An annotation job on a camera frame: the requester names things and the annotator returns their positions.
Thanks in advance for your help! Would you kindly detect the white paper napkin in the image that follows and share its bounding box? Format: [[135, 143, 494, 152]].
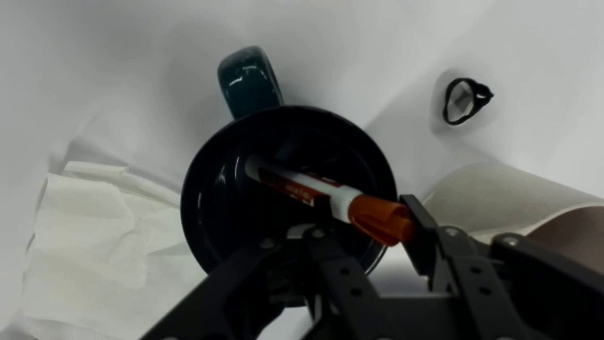
[[16, 158, 211, 340]]

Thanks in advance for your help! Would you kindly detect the dark teal mug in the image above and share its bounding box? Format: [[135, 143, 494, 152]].
[[179, 43, 399, 279]]

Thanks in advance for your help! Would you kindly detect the cream white cup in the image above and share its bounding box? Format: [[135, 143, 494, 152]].
[[420, 160, 604, 254]]

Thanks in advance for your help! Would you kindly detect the red dry-erase marker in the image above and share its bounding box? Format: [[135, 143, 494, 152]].
[[243, 152, 418, 247]]

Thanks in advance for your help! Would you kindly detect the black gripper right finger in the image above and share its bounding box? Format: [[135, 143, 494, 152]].
[[398, 192, 604, 340]]

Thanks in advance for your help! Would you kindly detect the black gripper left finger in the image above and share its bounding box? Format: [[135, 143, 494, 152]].
[[139, 211, 403, 340]]

